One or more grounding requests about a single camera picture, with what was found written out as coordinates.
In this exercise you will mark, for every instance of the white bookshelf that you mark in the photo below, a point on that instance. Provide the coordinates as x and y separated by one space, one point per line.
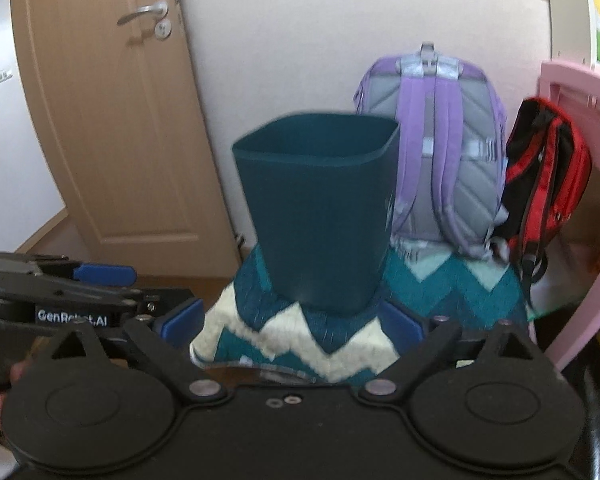
574 32

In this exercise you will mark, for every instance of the red black backpack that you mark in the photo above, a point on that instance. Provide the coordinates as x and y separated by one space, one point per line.
549 166

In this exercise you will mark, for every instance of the wooden door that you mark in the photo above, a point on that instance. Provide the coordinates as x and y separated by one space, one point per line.
117 113

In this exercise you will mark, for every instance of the teal cream zigzag blanket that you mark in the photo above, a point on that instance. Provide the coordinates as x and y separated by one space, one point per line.
250 324

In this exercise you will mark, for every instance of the finger of the blue left gripper seen outside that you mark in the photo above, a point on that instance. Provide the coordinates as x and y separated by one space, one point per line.
105 274

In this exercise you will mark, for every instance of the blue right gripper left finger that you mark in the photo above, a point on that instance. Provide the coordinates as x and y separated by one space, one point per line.
182 324

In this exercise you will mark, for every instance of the teal trash bin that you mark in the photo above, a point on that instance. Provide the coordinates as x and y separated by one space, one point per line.
320 190

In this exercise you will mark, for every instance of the silver door handle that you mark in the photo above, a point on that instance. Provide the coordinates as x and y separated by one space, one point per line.
157 11

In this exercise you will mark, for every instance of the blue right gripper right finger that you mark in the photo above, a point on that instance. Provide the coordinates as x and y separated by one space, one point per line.
403 330

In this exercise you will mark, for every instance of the purple grey backpack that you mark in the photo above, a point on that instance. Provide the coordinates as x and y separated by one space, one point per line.
452 157

